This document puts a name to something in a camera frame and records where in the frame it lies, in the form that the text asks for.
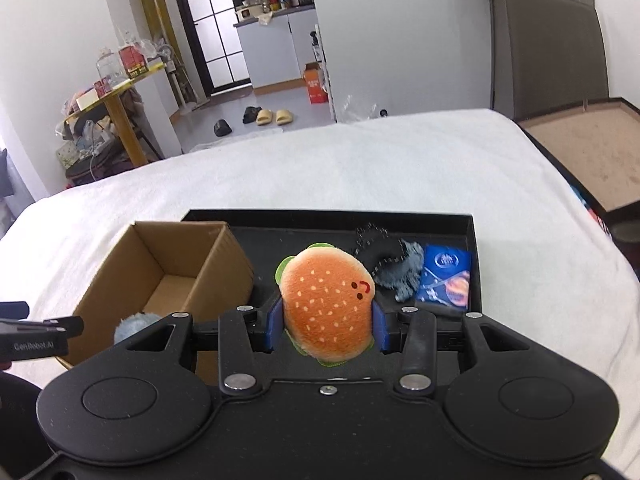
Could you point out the dark grey fluffy toy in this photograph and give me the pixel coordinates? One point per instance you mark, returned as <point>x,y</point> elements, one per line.
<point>402,282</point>

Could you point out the white stand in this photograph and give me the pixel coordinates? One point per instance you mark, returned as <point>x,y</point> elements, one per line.
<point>187,85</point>

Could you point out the beige slipper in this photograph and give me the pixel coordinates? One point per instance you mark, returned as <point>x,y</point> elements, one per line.
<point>265,117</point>
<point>285,117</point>

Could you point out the light blue fluffy plush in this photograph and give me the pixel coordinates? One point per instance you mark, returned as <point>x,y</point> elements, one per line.
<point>135,327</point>

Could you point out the grey upholstered panel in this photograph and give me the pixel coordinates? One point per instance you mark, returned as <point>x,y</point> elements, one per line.
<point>555,50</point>

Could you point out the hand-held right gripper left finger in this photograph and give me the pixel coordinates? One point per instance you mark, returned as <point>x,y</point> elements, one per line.
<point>274,327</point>

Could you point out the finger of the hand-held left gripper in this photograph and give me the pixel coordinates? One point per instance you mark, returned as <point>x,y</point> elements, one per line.
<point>72,325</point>
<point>14,309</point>

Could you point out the dark bag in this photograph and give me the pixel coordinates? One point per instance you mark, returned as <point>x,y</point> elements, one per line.
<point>100,167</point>

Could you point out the black shallow tray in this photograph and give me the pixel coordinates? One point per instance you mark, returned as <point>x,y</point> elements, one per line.
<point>310,235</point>

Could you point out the small red box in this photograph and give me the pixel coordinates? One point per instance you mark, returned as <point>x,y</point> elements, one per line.
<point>103,87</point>

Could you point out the black shoe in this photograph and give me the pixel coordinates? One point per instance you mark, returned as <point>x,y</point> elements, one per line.
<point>250,115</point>
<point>222,127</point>

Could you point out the green and white box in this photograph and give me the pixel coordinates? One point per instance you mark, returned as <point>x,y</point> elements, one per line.
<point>67,155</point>

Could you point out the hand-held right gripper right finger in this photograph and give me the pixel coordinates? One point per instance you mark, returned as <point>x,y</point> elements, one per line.
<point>380,327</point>

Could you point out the black cloth with white stitching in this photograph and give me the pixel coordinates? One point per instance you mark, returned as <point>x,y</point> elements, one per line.
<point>395,259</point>

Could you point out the white cabinet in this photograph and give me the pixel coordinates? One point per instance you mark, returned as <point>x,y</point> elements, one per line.
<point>272,55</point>

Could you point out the burger plush toy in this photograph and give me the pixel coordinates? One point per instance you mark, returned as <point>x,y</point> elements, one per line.
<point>325,300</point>

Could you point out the brown cardboard box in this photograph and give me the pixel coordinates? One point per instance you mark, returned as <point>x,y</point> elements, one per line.
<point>220,270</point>

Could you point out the clear glass jar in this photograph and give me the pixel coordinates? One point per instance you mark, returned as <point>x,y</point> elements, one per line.
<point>110,67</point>

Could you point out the white flat box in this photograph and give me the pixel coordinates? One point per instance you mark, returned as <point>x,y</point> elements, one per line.
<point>87,100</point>

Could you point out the yellow round table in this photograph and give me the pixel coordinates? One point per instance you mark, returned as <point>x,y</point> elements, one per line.
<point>126,127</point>

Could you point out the brown board box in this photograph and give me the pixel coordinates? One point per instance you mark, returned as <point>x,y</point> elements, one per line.
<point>590,155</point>

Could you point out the large red box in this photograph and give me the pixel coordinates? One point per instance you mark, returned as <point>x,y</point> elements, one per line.
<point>134,60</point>

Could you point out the black framed glass door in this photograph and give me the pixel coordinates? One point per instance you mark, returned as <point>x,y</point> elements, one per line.
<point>210,35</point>

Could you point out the orange cardboard box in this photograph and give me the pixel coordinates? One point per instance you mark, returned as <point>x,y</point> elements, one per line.
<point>316,85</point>

